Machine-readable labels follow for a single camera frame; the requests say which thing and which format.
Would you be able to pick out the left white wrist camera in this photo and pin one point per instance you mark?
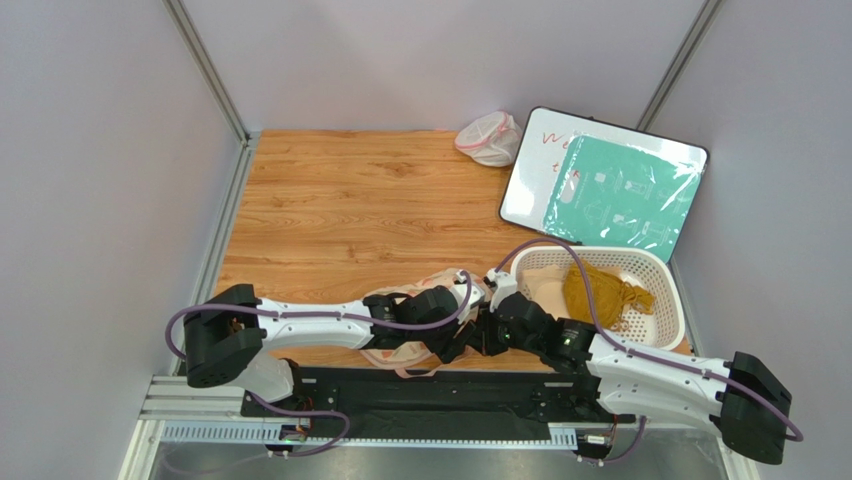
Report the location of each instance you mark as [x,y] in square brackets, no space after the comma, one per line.
[468,293]

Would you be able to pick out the teal instruction sheet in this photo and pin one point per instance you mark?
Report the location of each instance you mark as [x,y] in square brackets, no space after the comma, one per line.
[613,194]

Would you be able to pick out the white plastic basket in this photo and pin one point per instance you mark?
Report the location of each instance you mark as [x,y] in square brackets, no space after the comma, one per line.
[665,328]

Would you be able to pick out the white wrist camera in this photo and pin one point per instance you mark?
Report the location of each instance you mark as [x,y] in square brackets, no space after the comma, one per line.
[502,285]
[468,293]

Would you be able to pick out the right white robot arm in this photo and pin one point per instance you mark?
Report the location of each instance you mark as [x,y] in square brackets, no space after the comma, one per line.
[739,400]

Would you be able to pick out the white mesh bag pink trim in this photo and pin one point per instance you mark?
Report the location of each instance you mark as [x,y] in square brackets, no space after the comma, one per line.
[492,140]

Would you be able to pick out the whiteboard with black frame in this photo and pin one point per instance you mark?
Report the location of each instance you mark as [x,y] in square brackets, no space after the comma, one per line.
[541,153]

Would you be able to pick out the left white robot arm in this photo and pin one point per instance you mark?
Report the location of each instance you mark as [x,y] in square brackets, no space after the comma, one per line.
[229,340]

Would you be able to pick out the aluminium rail frame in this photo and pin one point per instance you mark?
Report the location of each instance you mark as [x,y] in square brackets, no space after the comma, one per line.
[172,411]

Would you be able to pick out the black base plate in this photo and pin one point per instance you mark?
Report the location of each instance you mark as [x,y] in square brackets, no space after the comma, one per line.
[452,405]

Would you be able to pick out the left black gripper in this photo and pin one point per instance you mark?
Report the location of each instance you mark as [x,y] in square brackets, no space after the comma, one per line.
[450,347]

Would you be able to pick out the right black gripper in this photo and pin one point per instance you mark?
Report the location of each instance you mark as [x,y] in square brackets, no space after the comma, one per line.
[492,331]

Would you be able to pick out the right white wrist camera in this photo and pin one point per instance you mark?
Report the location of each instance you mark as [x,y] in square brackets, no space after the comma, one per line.
[502,285]

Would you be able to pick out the beige bra in basket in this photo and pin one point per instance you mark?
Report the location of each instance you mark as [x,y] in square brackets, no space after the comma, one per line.
[545,287]

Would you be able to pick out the mustard yellow garment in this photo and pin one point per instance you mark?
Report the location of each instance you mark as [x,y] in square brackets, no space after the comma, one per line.
[612,297]

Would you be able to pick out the floral mesh laundry bag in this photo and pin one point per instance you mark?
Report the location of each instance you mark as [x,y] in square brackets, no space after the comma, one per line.
[395,353]

